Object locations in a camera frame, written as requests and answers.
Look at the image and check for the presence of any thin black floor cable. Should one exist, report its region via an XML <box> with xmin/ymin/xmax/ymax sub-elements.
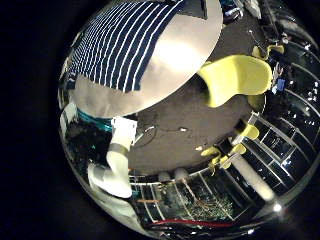
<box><xmin>134</xmin><ymin>124</ymin><xmax>188</xmax><ymax>149</ymax></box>

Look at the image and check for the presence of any small blue box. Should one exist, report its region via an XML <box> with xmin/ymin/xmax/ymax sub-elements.
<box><xmin>276</xmin><ymin>78</ymin><xmax>287</xmax><ymax>93</ymax></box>

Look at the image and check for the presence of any red cable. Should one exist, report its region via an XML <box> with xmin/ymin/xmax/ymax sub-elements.
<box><xmin>151</xmin><ymin>218</ymin><xmax>234</xmax><ymax>229</ymax></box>

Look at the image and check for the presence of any teal ribbed strip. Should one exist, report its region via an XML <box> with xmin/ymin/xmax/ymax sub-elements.
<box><xmin>77</xmin><ymin>109</ymin><xmax>114</xmax><ymax>132</ymax></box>

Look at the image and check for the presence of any navy white-striped clothing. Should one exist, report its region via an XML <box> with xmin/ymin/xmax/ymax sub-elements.
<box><xmin>64</xmin><ymin>0</ymin><xmax>186</xmax><ymax>94</ymax></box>

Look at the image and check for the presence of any large yellow shell chair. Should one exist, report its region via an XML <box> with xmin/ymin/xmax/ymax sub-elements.
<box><xmin>197</xmin><ymin>54</ymin><xmax>274</xmax><ymax>108</ymax></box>

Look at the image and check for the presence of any small yellow chair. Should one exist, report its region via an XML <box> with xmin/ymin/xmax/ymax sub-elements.
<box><xmin>231</xmin><ymin>143</ymin><xmax>247</xmax><ymax>156</ymax></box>
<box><xmin>200</xmin><ymin>146</ymin><xmax>222</xmax><ymax>158</ymax></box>
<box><xmin>240</xmin><ymin>123</ymin><xmax>260</xmax><ymax>141</ymax></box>
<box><xmin>251</xmin><ymin>44</ymin><xmax>268</xmax><ymax>61</ymax></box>
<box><xmin>266</xmin><ymin>44</ymin><xmax>285</xmax><ymax>56</ymax></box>
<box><xmin>213</xmin><ymin>154</ymin><xmax>234</xmax><ymax>170</ymax></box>

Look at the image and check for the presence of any white round column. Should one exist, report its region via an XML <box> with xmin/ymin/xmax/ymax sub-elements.
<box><xmin>229</xmin><ymin>154</ymin><xmax>278</xmax><ymax>201</ymax></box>

